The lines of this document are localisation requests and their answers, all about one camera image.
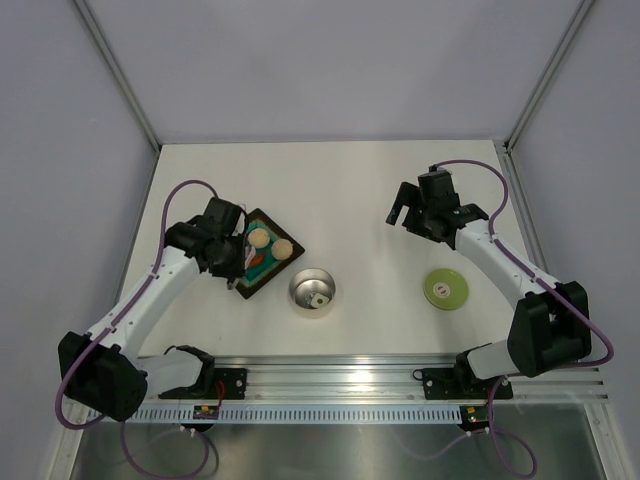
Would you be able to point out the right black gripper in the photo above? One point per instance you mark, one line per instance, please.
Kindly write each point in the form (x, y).
(409, 195)

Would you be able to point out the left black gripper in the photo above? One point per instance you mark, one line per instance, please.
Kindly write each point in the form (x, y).
(235, 270)

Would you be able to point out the pink metal tongs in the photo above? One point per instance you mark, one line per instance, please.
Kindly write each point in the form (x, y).
(250, 253)

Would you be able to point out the orange shrimp piece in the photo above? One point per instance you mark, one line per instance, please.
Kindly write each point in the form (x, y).
(257, 261)

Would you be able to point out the steel round bowl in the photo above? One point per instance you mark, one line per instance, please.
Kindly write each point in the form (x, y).
(304, 284)

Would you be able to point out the sushi roll piece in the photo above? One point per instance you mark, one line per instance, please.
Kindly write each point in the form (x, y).
(319, 301)

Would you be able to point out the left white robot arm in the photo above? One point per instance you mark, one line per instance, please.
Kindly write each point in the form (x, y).
(102, 369)

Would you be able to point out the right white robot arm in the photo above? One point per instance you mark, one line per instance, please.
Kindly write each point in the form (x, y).
(548, 328)

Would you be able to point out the black teal lunch tray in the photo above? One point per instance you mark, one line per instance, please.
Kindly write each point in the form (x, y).
(256, 278)

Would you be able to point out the beige bun left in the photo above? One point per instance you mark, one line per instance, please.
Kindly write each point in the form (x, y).
(259, 238)

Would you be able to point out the beige bun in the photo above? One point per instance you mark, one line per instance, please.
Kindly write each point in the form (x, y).
(259, 238)
(281, 249)

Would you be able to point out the beige bun right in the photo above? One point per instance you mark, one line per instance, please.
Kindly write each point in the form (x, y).
(281, 249)

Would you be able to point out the green round lid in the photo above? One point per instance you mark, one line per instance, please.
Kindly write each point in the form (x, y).
(446, 289)

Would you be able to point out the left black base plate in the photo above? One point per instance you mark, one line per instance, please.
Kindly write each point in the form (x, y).
(230, 383)

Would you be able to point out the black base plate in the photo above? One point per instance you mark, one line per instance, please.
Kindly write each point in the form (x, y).
(230, 383)
(442, 384)

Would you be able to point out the aluminium mounting rail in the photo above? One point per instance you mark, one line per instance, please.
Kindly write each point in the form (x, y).
(388, 379)

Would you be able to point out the white slotted cable duct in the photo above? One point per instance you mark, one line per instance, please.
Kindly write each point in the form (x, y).
(300, 414)

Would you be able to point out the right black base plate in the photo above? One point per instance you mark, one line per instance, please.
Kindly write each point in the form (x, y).
(442, 384)

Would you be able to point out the right aluminium frame post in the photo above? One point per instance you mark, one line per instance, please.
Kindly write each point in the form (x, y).
(559, 55)

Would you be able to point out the aluminium frame post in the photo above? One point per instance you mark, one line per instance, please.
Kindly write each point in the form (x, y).
(90, 22)
(559, 55)

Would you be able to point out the left aluminium frame post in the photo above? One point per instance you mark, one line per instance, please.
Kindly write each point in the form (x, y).
(90, 22)

